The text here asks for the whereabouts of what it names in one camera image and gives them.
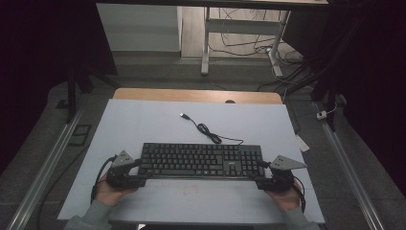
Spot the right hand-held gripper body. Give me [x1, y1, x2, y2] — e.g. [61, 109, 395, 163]
[255, 154, 308, 193]

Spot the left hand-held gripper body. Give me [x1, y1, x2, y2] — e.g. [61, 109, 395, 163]
[105, 149, 148, 190]

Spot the black keyboard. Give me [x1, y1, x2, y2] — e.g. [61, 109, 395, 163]
[139, 142, 266, 180]

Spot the person's right hand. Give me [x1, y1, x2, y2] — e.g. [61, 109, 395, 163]
[265, 181, 303, 214]

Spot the person's left hand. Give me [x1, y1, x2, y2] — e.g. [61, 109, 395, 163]
[94, 181, 138, 207]

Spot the white board sheet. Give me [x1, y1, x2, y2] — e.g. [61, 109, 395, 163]
[56, 99, 326, 224]

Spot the white paper tag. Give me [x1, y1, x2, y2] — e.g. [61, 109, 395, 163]
[295, 133, 310, 152]

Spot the black floor plate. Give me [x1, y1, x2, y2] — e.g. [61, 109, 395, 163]
[67, 124, 93, 148]

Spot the black metal stand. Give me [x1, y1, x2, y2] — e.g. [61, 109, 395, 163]
[56, 63, 121, 124]
[283, 63, 340, 132]

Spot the dark curtain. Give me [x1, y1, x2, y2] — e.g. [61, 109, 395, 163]
[0, 0, 118, 173]
[282, 0, 406, 196]

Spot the white cabinet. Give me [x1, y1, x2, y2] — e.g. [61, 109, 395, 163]
[96, 3, 182, 53]

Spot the white-legged desk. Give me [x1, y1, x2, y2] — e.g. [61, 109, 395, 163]
[95, 0, 329, 78]

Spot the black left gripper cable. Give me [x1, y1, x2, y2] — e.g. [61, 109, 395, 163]
[90, 154, 119, 205]

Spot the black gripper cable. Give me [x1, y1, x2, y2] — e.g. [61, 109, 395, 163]
[293, 175, 306, 214]
[90, 154, 119, 205]

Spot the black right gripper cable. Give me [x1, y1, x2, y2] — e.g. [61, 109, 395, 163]
[293, 175, 306, 214]

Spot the black keyboard cable with plug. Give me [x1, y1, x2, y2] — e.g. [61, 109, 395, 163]
[179, 112, 244, 146]

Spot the aluminium floor rail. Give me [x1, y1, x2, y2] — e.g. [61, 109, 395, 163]
[6, 99, 89, 230]
[312, 102, 386, 230]

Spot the thin black floor cable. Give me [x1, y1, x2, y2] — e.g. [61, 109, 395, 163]
[36, 145, 91, 230]

